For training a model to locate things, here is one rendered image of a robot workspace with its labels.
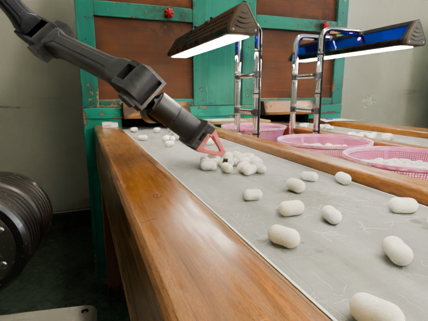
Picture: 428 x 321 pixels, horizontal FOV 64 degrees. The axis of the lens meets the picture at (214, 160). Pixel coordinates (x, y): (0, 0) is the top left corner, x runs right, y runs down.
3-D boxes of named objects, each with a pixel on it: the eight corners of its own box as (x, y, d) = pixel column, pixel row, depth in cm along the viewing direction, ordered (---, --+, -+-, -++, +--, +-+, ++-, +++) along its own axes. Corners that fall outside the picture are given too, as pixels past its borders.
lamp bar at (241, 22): (229, 32, 79) (229, -1, 77) (167, 57, 136) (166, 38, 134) (260, 34, 81) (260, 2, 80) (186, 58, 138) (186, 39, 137)
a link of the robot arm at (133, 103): (119, 93, 68) (147, 63, 70) (108, 98, 78) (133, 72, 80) (162, 134, 72) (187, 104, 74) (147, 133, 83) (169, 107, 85)
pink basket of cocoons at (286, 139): (341, 188, 82) (344, 149, 81) (257, 170, 102) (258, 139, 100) (386, 171, 100) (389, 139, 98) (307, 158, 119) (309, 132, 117)
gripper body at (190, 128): (199, 121, 83) (175, 102, 80) (214, 125, 74) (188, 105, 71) (183, 142, 83) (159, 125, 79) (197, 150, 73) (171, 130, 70)
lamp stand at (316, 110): (315, 158, 120) (323, 24, 111) (284, 149, 138) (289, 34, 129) (358, 155, 126) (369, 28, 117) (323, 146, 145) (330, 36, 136)
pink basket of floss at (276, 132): (274, 156, 124) (275, 130, 122) (209, 150, 135) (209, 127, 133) (292, 146, 147) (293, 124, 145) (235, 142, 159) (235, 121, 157)
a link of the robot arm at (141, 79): (21, 42, 88) (51, 15, 90) (37, 58, 93) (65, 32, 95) (123, 98, 66) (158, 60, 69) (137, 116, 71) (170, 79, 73)
